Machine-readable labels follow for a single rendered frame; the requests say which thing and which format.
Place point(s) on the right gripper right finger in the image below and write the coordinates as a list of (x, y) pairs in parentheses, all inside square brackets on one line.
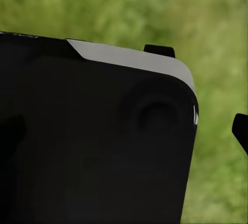
[(240, 130)]

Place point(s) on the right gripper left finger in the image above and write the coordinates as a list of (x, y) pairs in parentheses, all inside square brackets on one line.
[(12, 131)]

